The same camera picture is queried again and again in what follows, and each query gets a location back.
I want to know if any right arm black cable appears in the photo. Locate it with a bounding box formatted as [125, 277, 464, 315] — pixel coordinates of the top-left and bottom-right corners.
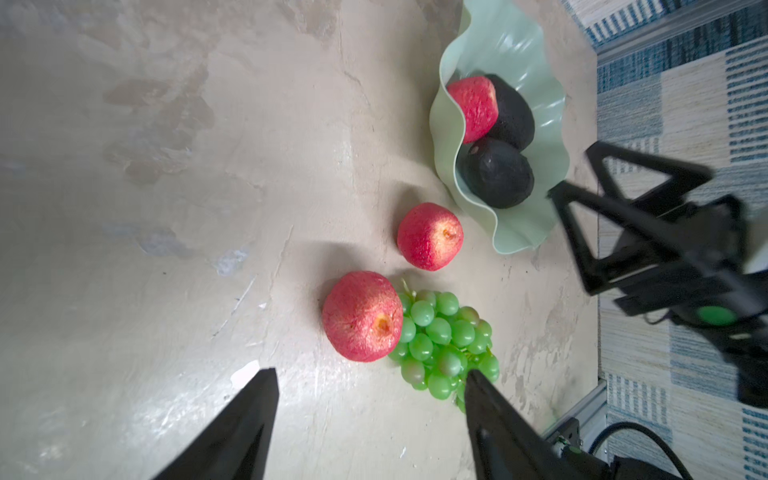
[587, 421, 697, 480]

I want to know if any green fake grape bunch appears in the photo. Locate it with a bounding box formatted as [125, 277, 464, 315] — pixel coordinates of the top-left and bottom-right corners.
[388, 282, 501, 412]

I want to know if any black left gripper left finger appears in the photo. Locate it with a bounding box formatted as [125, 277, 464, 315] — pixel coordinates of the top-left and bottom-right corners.
[156, 368, 279, 480]

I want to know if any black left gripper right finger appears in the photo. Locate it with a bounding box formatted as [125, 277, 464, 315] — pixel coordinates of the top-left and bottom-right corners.
[465, 370, 584, 479]

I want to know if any red fake peach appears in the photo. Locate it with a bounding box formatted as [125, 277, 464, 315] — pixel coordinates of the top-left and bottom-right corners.
[322, 271, 404, 363]
[396, 202, 464, 271]
[447, 76, 499, 144]

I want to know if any aluminium front rail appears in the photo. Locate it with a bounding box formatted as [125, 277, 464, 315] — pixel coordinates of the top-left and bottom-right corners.
[542, 379, 608, 451]

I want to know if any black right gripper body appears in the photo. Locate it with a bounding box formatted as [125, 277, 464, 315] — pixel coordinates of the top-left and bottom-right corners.
[613, 195, 767, 336]

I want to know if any dark avocado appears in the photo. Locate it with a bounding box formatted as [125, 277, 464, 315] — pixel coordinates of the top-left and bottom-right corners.
[457, 138, 535, 209]
[486, 74, 535, 151]

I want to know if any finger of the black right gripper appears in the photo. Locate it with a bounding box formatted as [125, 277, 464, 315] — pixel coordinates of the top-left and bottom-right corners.
[585, 141, 714, 210]
[548, 181, 666, 296]

